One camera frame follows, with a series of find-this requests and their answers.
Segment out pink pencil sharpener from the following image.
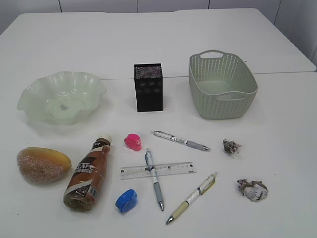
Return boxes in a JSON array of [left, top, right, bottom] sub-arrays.
[[124, 133, 142, 151]]

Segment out small paper ball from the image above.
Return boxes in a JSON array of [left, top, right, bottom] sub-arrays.
[[222, 139, 242, 155]]

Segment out blue pencil sharpener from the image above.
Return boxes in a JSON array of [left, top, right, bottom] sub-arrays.
[[115, 189, 138, 213]]

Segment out brown coffee drink bottle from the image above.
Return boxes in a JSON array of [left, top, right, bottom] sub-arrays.
[[63, 135, 112, 212]]

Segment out large paper ball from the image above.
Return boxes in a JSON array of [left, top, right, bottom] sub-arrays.
[[237, 179, 268, 201]]

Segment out sugared bread roll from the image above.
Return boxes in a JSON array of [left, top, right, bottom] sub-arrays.
[[17, 147, 71, 184]]

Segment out white pen grey grip upper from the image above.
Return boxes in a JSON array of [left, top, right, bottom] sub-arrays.
[[150, 130, 211, 151]]

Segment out blue white pen middle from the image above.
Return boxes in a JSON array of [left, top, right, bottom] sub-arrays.
[[145, 148, 164, 211]]

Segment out black mesh pen holder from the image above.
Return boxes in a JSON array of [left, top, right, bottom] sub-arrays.
[[134, 63, 163, 112]]

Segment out pale green plastic basket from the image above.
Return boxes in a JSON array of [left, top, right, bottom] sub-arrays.
[[189, 50, 258, 119]]

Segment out white cream pen lower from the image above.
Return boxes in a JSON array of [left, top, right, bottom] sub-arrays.
[[166, 172, 217, 225]]

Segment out translucent green ruffled plate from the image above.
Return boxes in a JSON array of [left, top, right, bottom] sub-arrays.
[[17, 71, 106, 124]]

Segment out clear plastic ruler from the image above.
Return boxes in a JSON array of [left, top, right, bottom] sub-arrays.
[[119, 162, 196, 179]]

